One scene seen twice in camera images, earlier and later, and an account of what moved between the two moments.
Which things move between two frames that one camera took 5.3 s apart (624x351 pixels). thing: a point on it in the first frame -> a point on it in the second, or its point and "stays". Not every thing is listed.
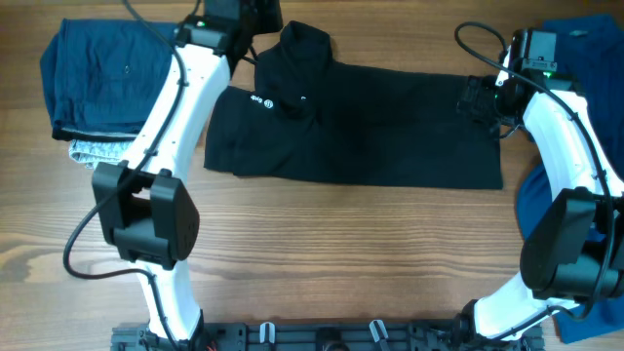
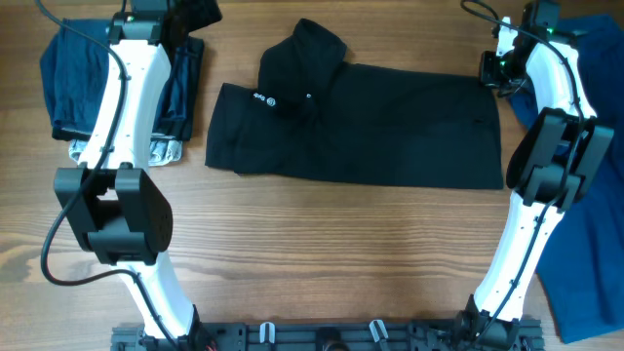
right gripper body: (487, 100) -> (500, 72)
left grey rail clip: (262, 332) stays
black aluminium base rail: (324, 336) stays
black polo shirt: (308, 117) stays
